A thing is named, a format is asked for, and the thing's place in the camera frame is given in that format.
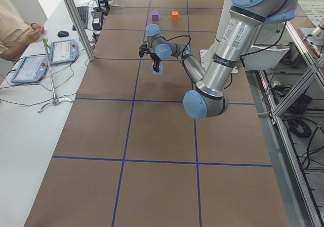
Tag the green tipped reacher stick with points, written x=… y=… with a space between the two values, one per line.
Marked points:
x=56 y=100

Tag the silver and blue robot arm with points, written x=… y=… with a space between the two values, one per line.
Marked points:
x=209 y=98

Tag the light blue block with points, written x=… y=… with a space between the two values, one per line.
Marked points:
x=161 y=69

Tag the black keyboard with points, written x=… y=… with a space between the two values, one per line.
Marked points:
x=83 y=14

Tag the black power adapter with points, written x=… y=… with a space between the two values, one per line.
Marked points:
x=97 y=21

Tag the orange block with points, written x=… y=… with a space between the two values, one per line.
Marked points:
x=175 y=16

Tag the aluminium frame post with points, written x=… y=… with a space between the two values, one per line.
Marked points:
x=76 y=20

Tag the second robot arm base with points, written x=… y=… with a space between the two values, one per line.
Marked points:
x=314 y=36

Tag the person's hand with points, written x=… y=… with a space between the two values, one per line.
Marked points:
x=34 y=35

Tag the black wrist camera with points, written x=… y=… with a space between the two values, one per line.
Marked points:
x=143 y=49

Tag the black computer mouse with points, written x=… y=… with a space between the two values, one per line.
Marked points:
x=63 y=33

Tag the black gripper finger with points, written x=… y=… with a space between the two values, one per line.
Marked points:
x=157 y=66
x=153 y=66

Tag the near teach pendant tablet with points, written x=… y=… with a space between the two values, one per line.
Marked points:
x=30 y=69

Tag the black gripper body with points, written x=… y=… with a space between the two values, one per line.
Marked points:
x=154 y=58

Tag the far teach pendant tablet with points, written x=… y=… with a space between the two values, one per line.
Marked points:
x=63 y=51

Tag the purple block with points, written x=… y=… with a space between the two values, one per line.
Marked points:
x=155 y=16

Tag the teach pendant tablet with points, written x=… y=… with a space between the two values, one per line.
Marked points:
x=30 y=69
x=63 y=51

